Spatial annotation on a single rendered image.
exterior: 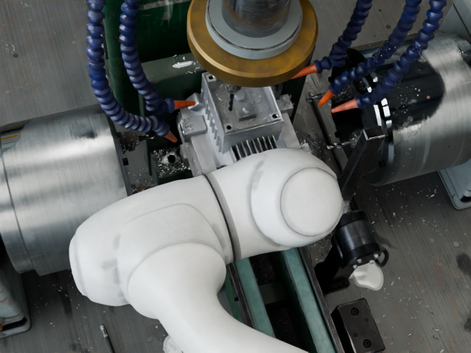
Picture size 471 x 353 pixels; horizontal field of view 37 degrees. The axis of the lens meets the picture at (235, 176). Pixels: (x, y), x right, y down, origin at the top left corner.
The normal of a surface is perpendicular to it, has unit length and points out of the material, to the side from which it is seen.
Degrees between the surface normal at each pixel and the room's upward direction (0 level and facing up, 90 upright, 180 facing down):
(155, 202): 22
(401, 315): 0
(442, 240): 0
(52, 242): 62
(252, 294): 0
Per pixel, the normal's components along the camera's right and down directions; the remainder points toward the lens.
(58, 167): 0.12, -0.28
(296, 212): 0.14, 0.13
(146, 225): -0.11, -0.64
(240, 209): 0.03, -0.07
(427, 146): 0.29, 0.57
